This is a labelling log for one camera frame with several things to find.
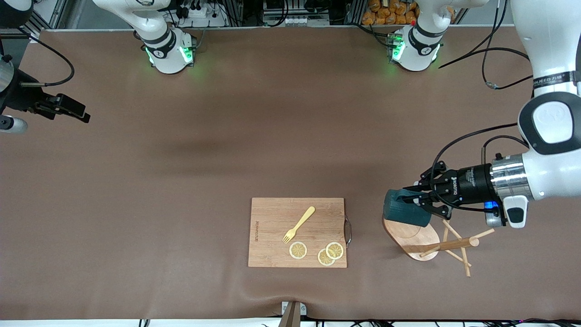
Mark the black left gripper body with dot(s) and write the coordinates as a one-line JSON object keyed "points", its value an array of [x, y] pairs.
{"points": [[472, 185]]}

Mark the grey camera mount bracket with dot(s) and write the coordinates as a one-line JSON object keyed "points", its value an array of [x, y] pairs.
{"points": [[292, 315]]}

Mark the lemon slice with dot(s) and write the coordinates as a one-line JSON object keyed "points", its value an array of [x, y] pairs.
{"points": [[335, 250], [323, 259], [298, 250]]}

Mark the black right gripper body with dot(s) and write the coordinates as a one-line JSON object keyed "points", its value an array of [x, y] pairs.
{"points": [[20, 97]]}

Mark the dark electronics unit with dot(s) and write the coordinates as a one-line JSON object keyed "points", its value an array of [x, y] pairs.
{"points": [[295, 9]]}

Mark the brown table mat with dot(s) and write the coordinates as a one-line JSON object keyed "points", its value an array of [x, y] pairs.
{"points": [[290, 113]]}

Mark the aluminium frame profile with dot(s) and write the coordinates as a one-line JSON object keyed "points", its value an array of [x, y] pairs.
{"points": [[56, 13]]}

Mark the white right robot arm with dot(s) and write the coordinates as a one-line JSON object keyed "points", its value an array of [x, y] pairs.
{"points": [[168, 56]]}

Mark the bag of orange buns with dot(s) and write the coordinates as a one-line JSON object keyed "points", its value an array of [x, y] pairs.
{"points": [[390, 16]]}

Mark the white power strip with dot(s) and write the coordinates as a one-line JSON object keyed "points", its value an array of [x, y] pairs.
{"points": [[204, 18]]}

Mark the yellow plastic fork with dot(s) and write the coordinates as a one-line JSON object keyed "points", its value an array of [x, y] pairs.
{"points": [[302, 222]]}

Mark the wooden cup rack with pegs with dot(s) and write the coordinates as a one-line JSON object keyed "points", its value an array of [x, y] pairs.
{"points": [[422, 236]]}

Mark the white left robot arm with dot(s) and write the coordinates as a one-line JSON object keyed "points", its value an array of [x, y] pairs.
{"points": [[549, 122]]}

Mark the dark green cup yellow inside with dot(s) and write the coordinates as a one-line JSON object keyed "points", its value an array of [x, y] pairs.
{"points": [[404, 213]]}

